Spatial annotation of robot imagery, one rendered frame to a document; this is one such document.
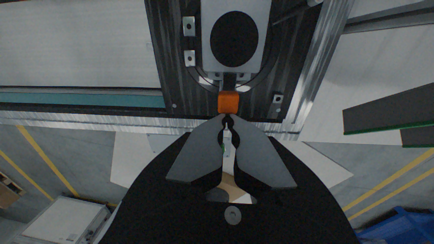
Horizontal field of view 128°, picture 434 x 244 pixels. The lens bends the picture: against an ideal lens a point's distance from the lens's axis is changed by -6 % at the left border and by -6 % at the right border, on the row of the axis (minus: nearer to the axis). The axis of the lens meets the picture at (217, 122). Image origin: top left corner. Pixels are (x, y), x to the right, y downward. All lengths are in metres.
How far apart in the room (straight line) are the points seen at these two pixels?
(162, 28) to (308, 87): 0.26
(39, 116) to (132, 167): 0.33
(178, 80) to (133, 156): 0.45
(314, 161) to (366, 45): 0.37
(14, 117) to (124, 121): 0.35
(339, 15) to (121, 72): 0.40
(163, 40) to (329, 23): 0.25
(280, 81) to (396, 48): 0.32
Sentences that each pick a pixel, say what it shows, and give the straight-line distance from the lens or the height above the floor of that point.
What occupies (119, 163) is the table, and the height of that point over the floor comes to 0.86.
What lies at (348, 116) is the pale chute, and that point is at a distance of 0.29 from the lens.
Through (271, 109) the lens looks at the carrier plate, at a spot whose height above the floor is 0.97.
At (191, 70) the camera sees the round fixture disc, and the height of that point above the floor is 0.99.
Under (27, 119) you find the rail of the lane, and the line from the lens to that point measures 0.59.
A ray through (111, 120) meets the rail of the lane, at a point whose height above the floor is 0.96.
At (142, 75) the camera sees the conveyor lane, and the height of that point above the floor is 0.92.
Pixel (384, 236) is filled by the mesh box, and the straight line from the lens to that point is 4.70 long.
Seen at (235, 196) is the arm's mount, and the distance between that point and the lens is 0.61.
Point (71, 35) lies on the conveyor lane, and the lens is 0.41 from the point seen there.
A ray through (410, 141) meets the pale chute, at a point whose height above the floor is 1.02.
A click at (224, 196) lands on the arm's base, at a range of 0.56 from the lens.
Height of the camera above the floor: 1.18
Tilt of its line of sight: 59 degrees down
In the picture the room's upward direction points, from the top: 173 degrees counter-clockwise
